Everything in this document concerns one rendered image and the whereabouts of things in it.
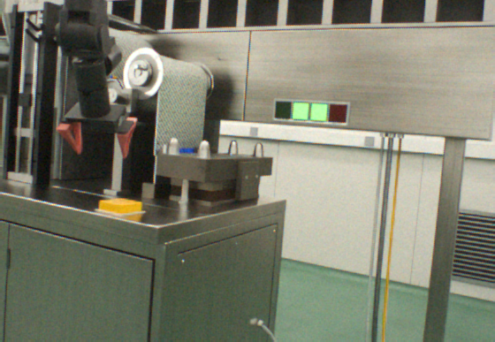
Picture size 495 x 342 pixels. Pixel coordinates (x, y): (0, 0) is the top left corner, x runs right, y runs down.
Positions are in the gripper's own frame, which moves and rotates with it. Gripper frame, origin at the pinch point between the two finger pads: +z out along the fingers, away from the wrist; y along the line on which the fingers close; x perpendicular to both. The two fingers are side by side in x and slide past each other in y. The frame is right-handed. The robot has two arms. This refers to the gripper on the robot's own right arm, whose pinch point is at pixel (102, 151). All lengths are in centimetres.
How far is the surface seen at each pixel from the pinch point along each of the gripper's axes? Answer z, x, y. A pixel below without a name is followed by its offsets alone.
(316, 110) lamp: 15, -55, -45
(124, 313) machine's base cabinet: 36.5, 10.3, -3.9
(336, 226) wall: 202, -224, -81
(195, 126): 23, -53, -8
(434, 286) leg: 59, -30, -86
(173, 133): 19.8, -42.3, -3.3
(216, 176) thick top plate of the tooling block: 21.8, -25.6, -18.9
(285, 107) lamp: 16, -59, -35
